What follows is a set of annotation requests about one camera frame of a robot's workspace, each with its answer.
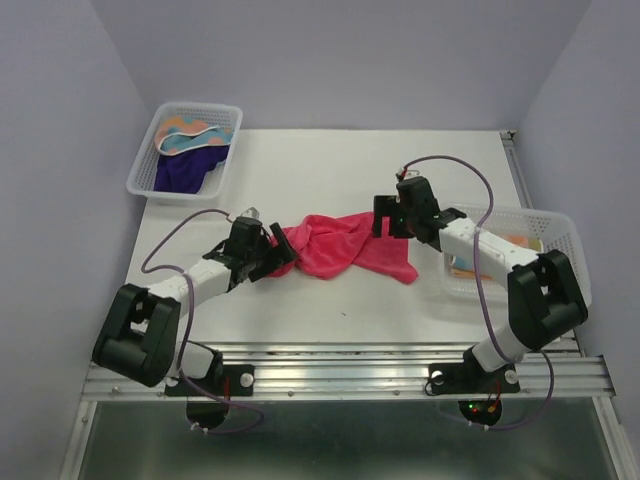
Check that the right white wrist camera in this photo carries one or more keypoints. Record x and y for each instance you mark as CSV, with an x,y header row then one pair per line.
x,y
407,174

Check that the blue orange patterned towel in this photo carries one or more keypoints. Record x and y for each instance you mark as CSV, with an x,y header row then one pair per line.
x,y
180,134

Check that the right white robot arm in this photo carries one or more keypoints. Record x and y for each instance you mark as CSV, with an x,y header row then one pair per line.
x,y
544,299

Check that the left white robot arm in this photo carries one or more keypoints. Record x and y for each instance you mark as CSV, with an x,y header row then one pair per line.
x,y
139,337

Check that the purple towel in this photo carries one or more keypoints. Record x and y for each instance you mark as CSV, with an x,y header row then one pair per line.
x,y
185,173

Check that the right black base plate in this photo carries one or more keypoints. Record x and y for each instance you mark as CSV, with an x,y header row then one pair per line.
x,y
460,379

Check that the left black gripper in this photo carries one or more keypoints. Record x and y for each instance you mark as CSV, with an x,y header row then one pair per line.
x,y
275,258

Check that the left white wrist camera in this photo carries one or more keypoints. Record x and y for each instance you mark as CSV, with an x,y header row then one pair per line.
x,y
251,212

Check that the white basket at right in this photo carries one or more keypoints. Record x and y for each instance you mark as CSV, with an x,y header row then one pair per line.
x,y
556,231

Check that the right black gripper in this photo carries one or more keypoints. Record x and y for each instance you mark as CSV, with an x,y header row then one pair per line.
x,y
385,205

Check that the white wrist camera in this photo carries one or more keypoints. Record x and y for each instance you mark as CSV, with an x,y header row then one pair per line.
x,y
251,212
407,174

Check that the white basket at left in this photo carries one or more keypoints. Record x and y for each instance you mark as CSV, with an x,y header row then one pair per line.
x,y
142,176

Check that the orange polka dot towel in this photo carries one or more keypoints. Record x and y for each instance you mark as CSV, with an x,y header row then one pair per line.
x,y
462,268

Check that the pink towel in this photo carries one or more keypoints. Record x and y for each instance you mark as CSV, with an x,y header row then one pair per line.
x,y
327,246

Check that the white basket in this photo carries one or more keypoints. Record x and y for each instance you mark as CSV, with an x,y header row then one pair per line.
x,y
556,231
142,176

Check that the aluminium mounting rail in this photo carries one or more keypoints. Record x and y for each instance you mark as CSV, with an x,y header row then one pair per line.
x,y
383,371

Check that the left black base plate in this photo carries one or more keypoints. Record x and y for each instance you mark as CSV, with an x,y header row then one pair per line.
x,y
222,380

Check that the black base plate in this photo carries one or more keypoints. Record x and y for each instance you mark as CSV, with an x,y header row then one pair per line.
x,y
460,379
222,380

